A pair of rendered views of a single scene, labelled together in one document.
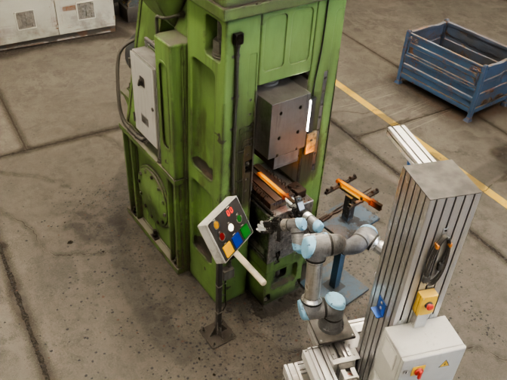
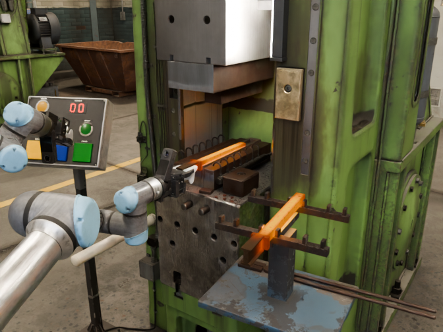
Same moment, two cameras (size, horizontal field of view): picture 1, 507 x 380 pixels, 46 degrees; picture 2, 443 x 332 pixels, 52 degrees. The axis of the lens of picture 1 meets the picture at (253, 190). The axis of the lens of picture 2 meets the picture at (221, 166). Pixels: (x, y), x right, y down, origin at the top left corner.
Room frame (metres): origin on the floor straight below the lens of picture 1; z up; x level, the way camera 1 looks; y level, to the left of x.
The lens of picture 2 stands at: (2.78, -1.73, 1.55)
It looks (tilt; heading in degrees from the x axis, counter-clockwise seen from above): 20 degrees down; 72
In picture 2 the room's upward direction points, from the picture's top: straight up
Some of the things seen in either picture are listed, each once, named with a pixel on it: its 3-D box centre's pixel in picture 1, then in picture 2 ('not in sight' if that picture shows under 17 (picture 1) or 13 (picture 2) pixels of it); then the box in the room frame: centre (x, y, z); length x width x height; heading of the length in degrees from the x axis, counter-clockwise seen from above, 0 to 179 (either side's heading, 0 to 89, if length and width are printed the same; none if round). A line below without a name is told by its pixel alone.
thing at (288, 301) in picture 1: (275, 299); not in sight; (3.13, -0.23, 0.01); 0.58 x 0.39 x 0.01; 127
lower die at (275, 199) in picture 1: (264, 186); (223, 159); (3.34, -0.07, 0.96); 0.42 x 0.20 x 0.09; 37
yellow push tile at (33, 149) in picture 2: (228, 249); (35, 150); (2.62, 0.13, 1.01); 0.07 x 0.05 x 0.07; 152
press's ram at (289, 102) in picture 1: (275, 110); (234, 0); (3.37, -0.11, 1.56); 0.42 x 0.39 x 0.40; 37
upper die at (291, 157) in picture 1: (267, 144); (224, 70); (3.34, -0.07, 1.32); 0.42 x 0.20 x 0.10; 37
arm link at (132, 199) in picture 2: (314, 224); (133, 197); (2.93, -0.42, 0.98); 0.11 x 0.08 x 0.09; 37
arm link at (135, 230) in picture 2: not in sight; (130, 225); (2.92, -0.41, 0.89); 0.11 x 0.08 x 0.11; 146
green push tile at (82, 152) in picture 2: (244, 231); (82, 153); (2.80, 0.04, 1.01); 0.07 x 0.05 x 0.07; 152
